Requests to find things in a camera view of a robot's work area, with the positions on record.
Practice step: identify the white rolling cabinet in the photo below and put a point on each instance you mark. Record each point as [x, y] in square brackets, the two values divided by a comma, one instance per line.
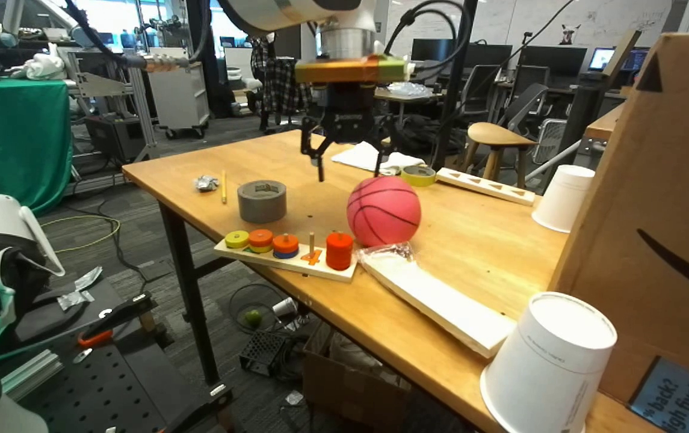
[179, 96]

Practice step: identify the black orange clamp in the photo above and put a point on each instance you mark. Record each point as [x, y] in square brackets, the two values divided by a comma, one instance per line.
[112, 322]

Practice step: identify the aluminium frame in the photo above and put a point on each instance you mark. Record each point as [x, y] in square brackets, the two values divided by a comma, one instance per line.
[136, 102]

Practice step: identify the row of monitors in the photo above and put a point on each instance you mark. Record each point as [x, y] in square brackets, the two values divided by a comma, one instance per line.
[552, 59]

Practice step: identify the white paper cup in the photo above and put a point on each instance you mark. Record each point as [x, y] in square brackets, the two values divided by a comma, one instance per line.
[552, 373]
[562, 198]

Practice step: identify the wooden stool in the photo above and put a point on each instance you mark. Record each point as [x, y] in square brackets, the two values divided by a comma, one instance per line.
[494, 141]

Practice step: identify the pink basketball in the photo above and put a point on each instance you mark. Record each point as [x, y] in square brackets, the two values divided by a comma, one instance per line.
[383, 210]

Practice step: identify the small white cup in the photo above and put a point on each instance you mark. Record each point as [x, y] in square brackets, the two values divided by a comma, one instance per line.
[284, 307]

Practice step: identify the blue printed card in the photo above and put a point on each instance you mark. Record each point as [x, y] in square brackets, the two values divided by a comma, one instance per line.
[681, 400]

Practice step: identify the black pole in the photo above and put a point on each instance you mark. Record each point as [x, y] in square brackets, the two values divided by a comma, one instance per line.
[454, 84]

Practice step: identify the green ball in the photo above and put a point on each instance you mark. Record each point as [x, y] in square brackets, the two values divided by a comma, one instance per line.
[253, 318]

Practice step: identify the black plastic crate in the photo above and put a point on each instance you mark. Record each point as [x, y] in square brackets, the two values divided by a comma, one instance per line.
[263, 353]

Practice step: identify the foil scrap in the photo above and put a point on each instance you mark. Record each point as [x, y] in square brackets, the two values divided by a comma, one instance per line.
[76, 293]

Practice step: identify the grey tape roll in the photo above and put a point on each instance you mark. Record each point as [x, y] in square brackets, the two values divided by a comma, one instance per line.
[262, 203]

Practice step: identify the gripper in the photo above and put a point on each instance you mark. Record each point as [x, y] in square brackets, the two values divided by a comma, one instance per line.
[349, 117]

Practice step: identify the table with green cloth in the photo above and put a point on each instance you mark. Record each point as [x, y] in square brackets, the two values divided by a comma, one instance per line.
[13, 138]

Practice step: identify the wooden shape sorter board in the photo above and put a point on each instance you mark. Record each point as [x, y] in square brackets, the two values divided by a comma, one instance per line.
[488, 186]

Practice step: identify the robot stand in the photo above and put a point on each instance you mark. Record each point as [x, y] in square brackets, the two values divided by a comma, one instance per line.
[115, 385]

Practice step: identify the plaid garment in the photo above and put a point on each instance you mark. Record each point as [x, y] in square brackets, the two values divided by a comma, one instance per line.
[281, 84]

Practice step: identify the brown cardboard box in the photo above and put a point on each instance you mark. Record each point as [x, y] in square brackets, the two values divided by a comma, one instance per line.
[350, 388]

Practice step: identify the aluminium rail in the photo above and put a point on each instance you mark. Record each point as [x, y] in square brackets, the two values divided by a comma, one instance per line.
[31, 374]

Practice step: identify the row of office chairs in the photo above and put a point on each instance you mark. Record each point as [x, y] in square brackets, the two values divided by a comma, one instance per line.
[528, 90]

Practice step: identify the crumpled foil wrapper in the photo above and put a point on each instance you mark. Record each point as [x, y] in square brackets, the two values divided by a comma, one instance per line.
[206, 183]

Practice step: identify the yellow tape roll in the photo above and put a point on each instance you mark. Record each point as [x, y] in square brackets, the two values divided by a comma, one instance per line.
[418, 177]

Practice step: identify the yellow pencil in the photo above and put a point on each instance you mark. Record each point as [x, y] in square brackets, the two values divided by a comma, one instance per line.
[223, 186]

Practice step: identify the white board in plastic wrap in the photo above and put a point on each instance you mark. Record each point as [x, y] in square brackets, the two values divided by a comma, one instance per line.
[440, 304]

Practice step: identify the white cloth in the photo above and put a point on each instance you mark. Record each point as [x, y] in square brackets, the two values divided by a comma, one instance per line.
[362, 157]

